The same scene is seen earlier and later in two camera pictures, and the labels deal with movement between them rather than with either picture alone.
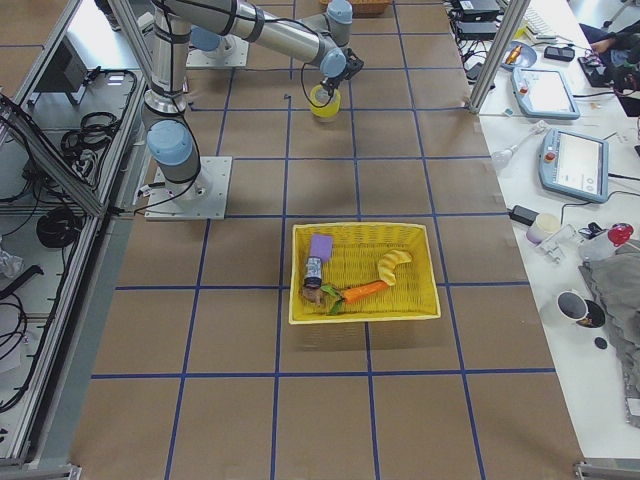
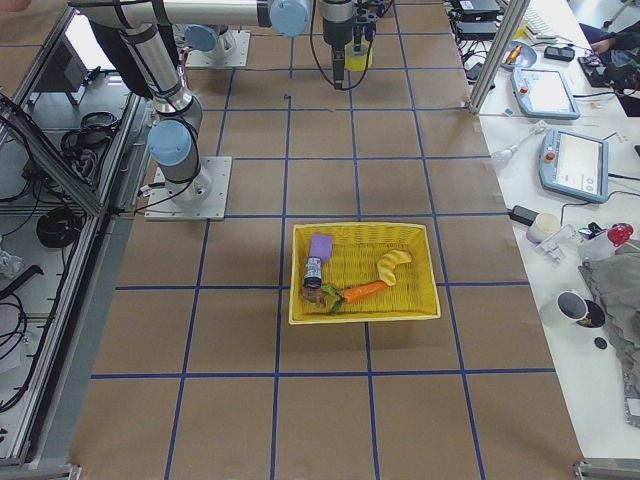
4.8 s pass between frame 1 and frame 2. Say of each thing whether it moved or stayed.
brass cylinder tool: stayed
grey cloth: stayed
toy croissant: stayed
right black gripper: moved
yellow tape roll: moved
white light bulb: stayed
